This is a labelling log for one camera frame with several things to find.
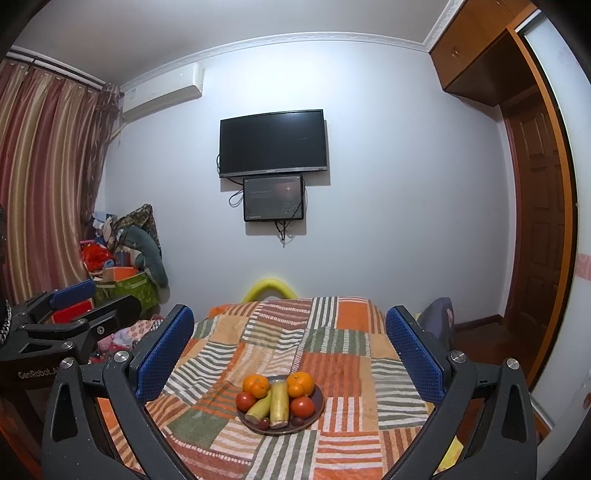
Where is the curtain rail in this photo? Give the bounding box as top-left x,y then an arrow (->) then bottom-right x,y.
4,46 -> 125,97

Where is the red plastic bag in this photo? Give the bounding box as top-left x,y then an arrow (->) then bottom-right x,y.
81,242 -> 114,273

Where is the yellow bed sheet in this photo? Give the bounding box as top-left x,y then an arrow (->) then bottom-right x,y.
438,438 -> 465,469

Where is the pink clothes pile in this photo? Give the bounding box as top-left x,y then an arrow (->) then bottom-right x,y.
99,316 -> 164,365

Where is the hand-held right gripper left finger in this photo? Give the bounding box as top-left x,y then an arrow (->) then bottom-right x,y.
41,303 -> 204,480

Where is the large round orange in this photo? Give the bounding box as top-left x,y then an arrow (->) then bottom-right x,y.
287,371 -> 315,398

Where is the red box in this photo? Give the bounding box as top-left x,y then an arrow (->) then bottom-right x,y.
51,300 -> 93,326

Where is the short yellow corn cob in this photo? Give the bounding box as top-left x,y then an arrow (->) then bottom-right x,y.
245,392 -> 273,424

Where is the grey plush toy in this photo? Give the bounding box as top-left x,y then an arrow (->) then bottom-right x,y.
122,224 -> 170,289

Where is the orange cardboard box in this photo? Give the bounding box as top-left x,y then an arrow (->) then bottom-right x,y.
102,265 -> 141,282

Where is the green storage box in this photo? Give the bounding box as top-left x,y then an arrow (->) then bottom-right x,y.
92,272 -> 160,319

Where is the striped patchwork bedspread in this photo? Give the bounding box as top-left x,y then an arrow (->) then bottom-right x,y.
92,296 -> 462,480

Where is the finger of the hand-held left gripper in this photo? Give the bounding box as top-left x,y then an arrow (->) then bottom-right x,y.
11,278 -> 98,324
21,295 -> 143,363

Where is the striped red curtain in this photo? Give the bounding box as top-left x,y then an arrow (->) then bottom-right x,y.
0,58 -> 122,305

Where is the wooden overhead cabinet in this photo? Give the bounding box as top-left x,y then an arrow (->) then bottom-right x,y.
428,0 -> 541,107

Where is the black hanging cable bundle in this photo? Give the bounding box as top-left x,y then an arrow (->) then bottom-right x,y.
274,219 -> 296,247

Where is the patterned dark cushion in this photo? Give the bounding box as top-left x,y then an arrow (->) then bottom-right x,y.
113,203 -> 160,259

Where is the white air conditioner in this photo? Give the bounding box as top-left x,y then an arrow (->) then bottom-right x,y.
121,62 -> 204,123

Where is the large red tomato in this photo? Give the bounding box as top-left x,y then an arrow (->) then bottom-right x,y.
290,396 -> 316,418

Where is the black wall television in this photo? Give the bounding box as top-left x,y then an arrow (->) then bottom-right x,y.
219,109 -> 329,179

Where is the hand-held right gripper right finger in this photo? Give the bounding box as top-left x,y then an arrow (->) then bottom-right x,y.
383,305 -> 540,480

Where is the small round orange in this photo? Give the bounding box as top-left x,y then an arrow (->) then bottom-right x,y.
243,375 -> 271,398

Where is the brown wooden door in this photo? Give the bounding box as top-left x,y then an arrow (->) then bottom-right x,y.
501,90 -> 578,374

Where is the long yellow corn cob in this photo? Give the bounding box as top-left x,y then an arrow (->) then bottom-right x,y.
269,381 -> 291,429

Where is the small black wall monitor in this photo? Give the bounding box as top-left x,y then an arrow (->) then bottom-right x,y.
243,174 -> 305,223

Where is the purple ceramic plate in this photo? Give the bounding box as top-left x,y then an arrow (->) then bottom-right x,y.
236,374 -> 325,435

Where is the yellow foam ring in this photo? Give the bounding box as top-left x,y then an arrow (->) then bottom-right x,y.
242,276 -> 298,303

